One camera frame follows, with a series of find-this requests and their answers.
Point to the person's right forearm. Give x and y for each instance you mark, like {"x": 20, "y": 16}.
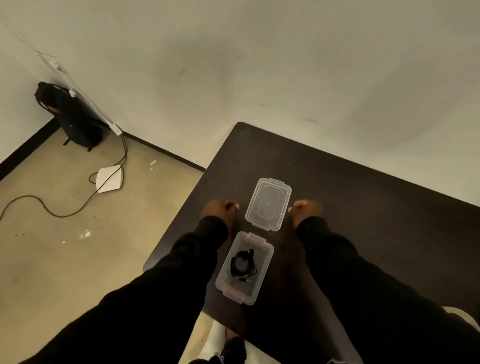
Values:
{"x": 375, "y": 300}

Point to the person's right hand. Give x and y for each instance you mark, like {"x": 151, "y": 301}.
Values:
{"x": 307, "y": 210}

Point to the white power adapter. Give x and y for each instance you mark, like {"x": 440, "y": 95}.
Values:
{"x": 116, "y": 129}

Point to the person's left foot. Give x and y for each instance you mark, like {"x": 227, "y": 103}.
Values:
{"x": 231, "y": 334}

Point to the black bag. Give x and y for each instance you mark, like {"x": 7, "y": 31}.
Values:
{"x": 75, "y": 120}

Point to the person's left forearm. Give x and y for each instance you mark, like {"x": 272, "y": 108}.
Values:
{"x": 150, "y": 300}

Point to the white floor mat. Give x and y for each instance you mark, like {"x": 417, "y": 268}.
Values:
{"x": 213, "y": 337}

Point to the small white plug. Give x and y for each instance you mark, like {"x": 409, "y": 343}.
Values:
{"x": 72, "y": 92}

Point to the person's left hand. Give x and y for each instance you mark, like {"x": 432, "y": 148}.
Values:
{"x": 221, "y": 210}

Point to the clear plastic container box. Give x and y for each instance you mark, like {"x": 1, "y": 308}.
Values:
{"x": 228, "y": 285}

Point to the clear plastic container lid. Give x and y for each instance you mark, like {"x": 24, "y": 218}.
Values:
{"x": 268, "y": 204}

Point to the white flat floor device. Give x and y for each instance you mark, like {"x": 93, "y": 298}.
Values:
{"x": 109, "y": 179}

